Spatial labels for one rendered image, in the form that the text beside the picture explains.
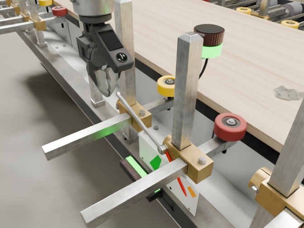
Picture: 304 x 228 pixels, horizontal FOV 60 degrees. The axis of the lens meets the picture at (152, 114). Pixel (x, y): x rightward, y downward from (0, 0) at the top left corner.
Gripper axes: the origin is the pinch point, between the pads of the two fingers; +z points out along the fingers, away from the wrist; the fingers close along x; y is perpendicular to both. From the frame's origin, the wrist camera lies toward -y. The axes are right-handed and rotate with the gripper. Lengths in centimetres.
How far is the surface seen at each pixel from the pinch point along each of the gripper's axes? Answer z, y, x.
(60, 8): 5, 102, -23
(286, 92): 5, -23, -46
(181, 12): 6, 58, -75
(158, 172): 9.8, -21.7, 0.1
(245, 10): 5, 40, -106
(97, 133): 12.1, 1.2, 4.4
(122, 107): 11.2, 6.6, -7.0
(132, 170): 25.6, -5.9, -2.0
